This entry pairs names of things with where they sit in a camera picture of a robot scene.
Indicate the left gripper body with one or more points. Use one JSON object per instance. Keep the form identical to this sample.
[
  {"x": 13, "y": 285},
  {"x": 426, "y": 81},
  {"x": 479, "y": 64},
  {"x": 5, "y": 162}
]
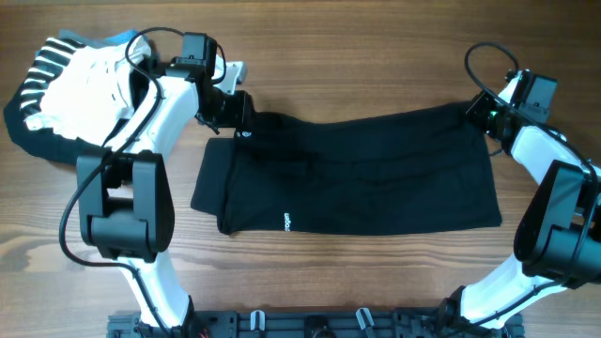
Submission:
[{"x": 226, "y": 108}]

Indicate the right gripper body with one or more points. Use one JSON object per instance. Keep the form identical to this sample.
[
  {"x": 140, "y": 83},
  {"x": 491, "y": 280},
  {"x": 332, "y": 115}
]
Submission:
[{"x": 489, "y": 112}]

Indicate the black t-shirt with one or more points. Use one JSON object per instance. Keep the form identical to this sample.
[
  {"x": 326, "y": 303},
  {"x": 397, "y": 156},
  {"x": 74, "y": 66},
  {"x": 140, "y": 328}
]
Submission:
[{"x": 417, "y": 172}]

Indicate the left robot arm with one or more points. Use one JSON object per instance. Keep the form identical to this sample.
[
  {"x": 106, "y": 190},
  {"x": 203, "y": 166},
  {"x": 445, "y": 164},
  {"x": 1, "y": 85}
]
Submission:
[{"x": 125, "y": 205}]

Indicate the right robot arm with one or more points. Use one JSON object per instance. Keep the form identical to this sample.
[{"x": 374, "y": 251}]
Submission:
[{"x": 556, "y": 247}]

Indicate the grey blue folded garments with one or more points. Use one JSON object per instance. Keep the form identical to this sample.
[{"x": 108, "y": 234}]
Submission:
[{"x": 112, "y": 37}]

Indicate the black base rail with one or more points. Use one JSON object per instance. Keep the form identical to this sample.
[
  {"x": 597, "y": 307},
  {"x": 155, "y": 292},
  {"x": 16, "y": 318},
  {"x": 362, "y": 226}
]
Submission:
[{"x": 399, "y": 323}]

